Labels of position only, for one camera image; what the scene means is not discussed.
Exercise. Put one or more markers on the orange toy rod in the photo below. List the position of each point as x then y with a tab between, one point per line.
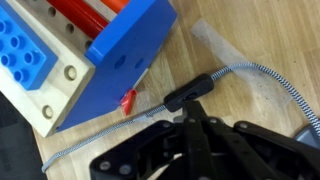
115	4

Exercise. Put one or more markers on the wooden blue toy toolbox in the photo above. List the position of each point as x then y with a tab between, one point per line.
133	43

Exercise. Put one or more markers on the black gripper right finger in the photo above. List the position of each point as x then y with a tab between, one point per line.
253	150

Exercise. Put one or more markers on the small red plastic piece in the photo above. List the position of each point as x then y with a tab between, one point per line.
128	103

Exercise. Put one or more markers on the red toy rod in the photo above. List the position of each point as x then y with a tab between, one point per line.
80	16

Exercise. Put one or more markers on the blue toy brick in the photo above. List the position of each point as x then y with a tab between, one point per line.
23	56

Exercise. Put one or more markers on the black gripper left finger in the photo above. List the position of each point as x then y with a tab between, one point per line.
146	146

